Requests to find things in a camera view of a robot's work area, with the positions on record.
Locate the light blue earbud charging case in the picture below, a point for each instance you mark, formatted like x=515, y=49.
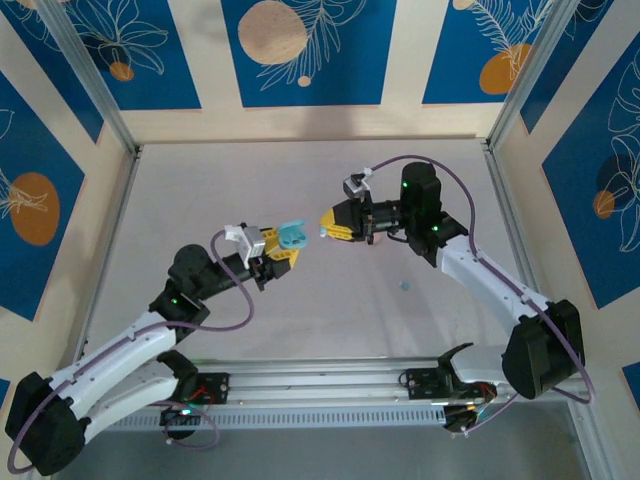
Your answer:
x=292, y=239

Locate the aluminium side rail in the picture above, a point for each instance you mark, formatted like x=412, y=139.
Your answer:
x=126, y=200
x=520, y=250

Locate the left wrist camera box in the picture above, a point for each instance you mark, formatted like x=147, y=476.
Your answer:
x=252, y=240

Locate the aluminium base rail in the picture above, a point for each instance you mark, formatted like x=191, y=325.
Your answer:
x=310, y=385

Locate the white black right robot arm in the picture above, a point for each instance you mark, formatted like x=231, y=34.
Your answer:
x=480, y=275

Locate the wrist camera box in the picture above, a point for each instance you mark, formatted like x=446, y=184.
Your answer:
x=252, y=240
x=356, y=186

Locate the aluminium frame post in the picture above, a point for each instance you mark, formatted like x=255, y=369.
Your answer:
x=530, y=65
x=90, y=80

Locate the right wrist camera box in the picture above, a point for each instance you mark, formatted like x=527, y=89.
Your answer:
x=356, y=186

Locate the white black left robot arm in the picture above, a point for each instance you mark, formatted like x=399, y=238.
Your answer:
x=115, y=350

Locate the aluminium frame leg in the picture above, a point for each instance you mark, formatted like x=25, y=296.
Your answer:
x=582, y=450

